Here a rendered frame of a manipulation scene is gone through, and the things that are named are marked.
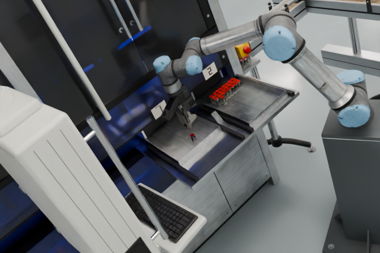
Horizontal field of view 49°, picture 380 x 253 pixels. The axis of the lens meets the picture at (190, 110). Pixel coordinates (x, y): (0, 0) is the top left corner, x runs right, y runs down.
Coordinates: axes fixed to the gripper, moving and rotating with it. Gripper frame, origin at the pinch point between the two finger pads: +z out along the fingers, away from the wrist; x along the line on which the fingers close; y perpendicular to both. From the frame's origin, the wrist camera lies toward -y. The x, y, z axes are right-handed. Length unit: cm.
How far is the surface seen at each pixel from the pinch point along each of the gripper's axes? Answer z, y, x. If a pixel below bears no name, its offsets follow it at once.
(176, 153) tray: 10.2, -9.8, 2.4
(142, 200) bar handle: -12, -41, -33
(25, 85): -50, -46, 19
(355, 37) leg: 31, 127, 2
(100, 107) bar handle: -27.3, -26.3, 12.2
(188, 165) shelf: 10.4, -11.5, -9.0
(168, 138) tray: 10.2, -5.2, 15.5
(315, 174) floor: 98, 68, 3
